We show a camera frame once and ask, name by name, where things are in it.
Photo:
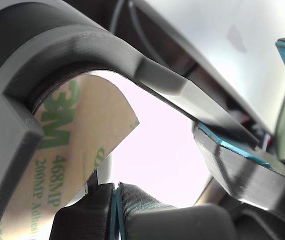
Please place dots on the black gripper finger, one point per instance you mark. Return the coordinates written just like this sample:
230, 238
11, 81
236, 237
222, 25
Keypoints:
142, 197

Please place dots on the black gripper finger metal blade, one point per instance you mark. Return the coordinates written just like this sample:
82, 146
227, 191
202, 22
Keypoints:
90, 215

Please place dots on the tan tape liner green print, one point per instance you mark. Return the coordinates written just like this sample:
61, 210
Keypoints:
82, 120

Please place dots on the teal elastic band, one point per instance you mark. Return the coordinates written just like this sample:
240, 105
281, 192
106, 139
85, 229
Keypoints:
115, 200

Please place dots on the dark printed bar blue strip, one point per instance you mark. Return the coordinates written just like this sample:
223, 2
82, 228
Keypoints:
245, 170

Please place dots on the grey printed fixture holder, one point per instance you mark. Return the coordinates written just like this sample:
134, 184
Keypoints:
57, 50

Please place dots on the black frame beam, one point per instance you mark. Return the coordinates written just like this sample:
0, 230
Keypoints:
172, 37

